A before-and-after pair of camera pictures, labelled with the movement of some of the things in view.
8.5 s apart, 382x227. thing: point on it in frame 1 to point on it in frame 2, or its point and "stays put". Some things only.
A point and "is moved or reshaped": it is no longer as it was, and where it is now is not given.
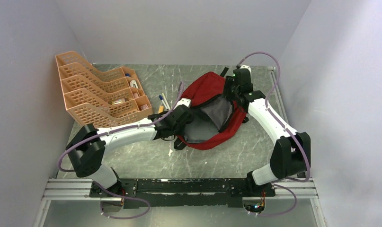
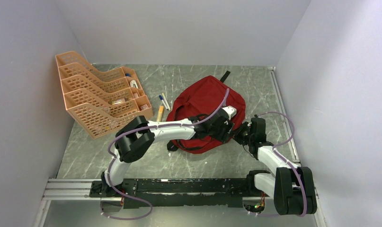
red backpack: x=214 y=118 is moved or reshaped
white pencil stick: x=166 y=101 stays put
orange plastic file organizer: x=101 y=98 stays put
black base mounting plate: x=187 y=193 stays put
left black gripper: x=181 y=131 to x=224 y=135
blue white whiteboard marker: x=161 y=98 stays put
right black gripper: x=229 y=82 to x=237 y=137
